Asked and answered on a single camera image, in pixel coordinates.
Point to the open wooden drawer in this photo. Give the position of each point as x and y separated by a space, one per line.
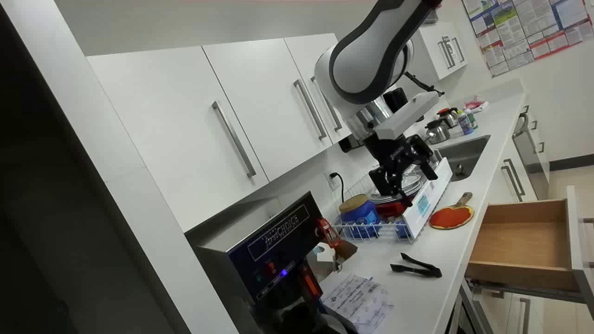
538 249

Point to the wall poster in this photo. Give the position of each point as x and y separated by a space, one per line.
514 34

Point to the white upper cabinet left door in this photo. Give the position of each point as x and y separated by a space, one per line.
183 126

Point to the stainless steel sink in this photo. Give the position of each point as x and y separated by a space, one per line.
465 156

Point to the white upper cabinet right door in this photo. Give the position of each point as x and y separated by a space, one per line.
308 50

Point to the black tongs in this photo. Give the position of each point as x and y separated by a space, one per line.
415 265

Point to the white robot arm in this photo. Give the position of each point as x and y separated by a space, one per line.
361 67

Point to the silver kettle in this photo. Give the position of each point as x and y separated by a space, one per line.
438 130

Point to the white wire dish rack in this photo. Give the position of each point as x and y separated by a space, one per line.
374 227

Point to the blue container with lid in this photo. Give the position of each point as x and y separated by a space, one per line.
360 208

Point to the paper sheet on counter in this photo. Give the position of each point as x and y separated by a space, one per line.
360 299

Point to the red ping pong paddle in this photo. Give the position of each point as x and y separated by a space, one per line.
454 215

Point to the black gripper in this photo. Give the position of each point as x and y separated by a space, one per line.
395 158

